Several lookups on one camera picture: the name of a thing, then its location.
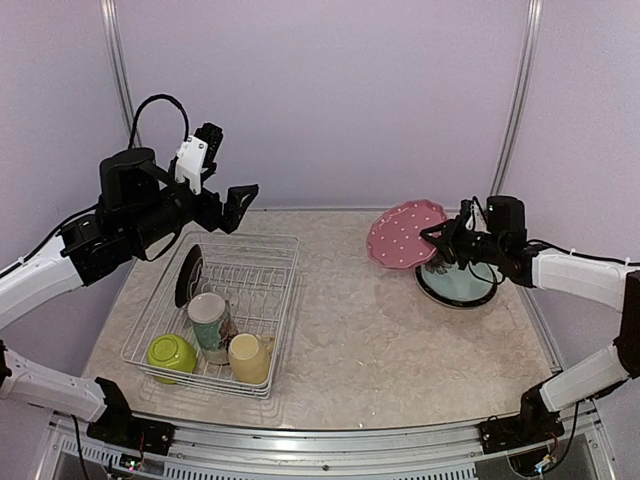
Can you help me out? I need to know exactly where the aluminium corner post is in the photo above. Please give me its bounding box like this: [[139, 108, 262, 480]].
[[99, 0, 135, 138], [490, 0, 543, 196]]

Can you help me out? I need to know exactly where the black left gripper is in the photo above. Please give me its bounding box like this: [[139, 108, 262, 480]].
[[128, 167, 258, 250]]

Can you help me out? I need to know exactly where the aluminium front frame rail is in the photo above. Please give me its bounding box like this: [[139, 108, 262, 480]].
[[29, 399, 616, 480]]

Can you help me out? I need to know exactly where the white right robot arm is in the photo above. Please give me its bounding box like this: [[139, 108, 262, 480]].
[[421, 196, 639, 444]]

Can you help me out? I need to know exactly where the right aluminium corner post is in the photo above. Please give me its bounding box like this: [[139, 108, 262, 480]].
[[490, 0, 543, 196]]

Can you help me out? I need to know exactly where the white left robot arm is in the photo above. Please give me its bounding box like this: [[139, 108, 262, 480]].
[[1, 141, 259, 445]]

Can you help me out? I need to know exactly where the yellow mug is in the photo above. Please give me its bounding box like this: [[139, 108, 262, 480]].
[[228, 333, 275, 385]]

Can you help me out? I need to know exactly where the lime green bowl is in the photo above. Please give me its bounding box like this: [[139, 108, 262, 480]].
[[147, 333, 197, 374]]

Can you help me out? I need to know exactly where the white wire dish rack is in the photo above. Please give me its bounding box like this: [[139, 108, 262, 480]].
[[121, 232, 299, 399]]

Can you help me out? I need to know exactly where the small black plate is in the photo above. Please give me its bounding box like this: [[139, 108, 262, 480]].
[[174, 245, 204, 308]]

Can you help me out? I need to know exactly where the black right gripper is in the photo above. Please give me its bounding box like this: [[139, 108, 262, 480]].
[[421, 213, 506, 269]]

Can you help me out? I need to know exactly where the black rimmed striped plate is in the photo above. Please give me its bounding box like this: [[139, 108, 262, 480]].
[[415, 264, 499, 310]]

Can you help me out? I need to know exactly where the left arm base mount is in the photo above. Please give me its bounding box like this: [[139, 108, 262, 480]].
[[86, 377, 176, 456]]

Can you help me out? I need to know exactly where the left aluminium corner post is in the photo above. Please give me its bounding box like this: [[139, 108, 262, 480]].
[[99, 0, 135, 138]]

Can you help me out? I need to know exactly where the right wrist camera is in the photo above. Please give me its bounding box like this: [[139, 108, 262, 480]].
[[459, 196, 487, 232]]

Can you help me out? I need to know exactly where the floral patterned tall mug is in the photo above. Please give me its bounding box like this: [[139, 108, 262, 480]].
[[187, 292, 238, 366]]

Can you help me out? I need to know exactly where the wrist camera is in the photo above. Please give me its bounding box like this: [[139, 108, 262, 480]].
[[459, 196, 487, 232], [171, 123, 224, 195]]

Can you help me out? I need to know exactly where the maroon pink plate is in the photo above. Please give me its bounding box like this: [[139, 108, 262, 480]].
[[366, 199, 448, 270]]

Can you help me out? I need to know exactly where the light teal flower plate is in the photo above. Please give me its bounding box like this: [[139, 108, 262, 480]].
[[418, 259, 494, 301]]

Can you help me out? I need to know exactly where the left camera black cable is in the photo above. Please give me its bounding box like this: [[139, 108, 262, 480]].
[[127, 93, 192, 151]]

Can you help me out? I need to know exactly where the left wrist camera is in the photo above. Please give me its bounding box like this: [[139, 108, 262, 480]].
[[171, 123, 224, 195]]

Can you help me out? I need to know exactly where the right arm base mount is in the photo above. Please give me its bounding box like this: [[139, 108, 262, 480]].
[[478, 390, 565, 454]]

